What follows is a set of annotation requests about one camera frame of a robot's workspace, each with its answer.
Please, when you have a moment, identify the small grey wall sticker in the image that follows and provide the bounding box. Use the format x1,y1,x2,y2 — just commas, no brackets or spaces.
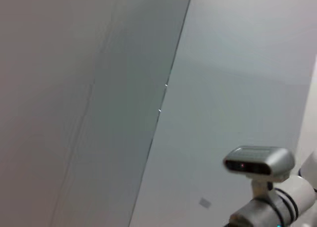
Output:
199,197,212,209

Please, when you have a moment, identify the black silver wrist camera housing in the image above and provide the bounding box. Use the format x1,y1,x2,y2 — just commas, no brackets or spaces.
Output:
222,145,297,203

